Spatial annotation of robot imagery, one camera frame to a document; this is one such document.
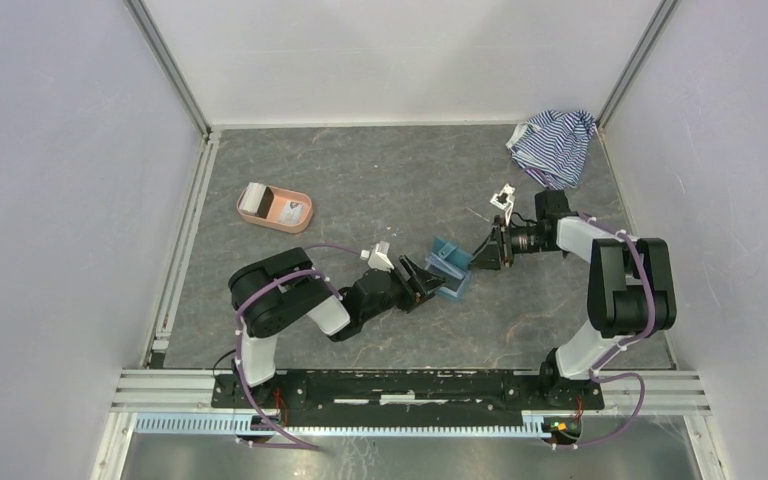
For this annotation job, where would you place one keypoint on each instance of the teal card holder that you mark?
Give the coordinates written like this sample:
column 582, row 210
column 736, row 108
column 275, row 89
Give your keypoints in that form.
column 448, row 260

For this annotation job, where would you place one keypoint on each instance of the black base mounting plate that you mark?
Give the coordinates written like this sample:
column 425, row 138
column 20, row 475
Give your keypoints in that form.
column 422, row 398

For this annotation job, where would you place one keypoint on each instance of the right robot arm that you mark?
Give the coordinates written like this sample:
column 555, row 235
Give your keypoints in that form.
column 630, row 291

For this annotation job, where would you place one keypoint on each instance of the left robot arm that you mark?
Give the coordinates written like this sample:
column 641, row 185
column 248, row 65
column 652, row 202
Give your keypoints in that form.
column 270, row 295

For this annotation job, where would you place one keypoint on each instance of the aluminium frame rail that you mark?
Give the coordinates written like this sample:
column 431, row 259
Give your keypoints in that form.
column 197, row 423

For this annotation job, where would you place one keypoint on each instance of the white VIP card in tray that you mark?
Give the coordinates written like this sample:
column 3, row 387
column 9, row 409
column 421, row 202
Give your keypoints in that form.
column 292, row 213

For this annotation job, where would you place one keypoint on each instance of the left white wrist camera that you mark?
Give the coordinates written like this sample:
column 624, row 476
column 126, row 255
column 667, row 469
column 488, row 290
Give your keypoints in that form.
column 377, row 257

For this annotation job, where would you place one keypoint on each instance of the pink oval tray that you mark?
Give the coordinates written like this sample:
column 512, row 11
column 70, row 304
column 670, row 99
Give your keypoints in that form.
column 275, row 208

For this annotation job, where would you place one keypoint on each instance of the stack of credit cards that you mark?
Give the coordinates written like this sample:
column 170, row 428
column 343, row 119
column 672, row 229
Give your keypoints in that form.
column 256, row 200

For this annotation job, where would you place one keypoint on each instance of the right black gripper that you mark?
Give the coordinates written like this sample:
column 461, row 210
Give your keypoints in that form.
column 497, row 248

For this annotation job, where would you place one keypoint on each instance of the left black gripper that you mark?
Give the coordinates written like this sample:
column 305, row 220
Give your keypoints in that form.
column 416, row 287

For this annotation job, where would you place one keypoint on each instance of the blue striped cloth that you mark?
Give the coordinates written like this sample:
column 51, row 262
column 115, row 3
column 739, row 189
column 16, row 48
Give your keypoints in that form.
column 552, row 146

